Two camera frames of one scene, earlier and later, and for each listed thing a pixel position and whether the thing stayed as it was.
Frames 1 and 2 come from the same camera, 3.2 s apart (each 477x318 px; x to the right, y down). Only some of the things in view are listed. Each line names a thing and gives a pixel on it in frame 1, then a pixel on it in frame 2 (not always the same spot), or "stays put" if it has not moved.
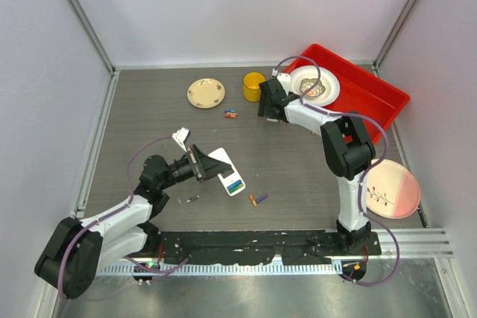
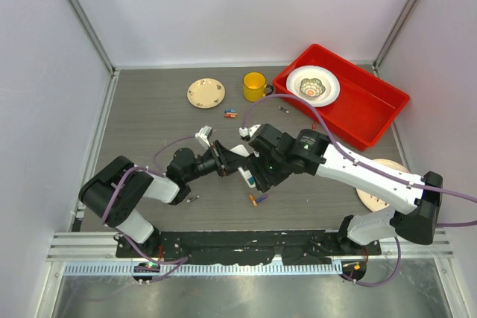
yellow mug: x=251 y=86 stays put
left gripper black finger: x=205 y=165 to x=229 y=160
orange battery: x=253 y=200 stays put
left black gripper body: x=200 y=171 to x=217 y=162
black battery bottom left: x=192 y=199 stays put
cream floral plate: x=206 y=93 stays put
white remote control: x=233 y=182 to x=242 y=150
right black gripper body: x=263 y=109 to x=269 y=171
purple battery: x=265 y=196 stays put
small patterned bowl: x=306 y=83 stays put
